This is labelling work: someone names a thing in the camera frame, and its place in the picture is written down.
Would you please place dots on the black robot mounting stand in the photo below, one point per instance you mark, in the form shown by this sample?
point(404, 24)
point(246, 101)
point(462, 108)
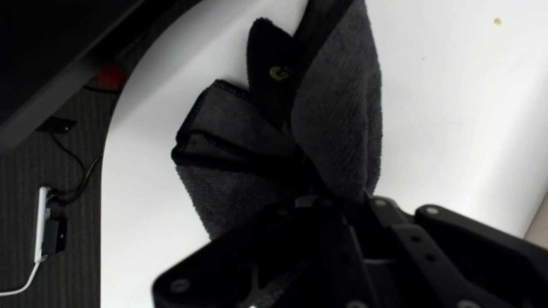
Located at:
point(51, 52)

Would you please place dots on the white power adapter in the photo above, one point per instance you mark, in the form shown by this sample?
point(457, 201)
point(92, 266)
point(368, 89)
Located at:
point(48, 224)

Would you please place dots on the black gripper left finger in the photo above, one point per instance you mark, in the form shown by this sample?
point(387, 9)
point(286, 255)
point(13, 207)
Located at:
point(257, 267)

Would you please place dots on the red clamp knob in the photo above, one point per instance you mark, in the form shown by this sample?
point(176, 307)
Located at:
point(108, 77)

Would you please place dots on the black cloth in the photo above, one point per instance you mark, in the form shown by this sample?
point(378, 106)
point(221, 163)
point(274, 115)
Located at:
point(335, 113)

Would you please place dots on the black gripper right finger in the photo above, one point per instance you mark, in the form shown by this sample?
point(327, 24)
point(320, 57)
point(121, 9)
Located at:
point(455, 262)

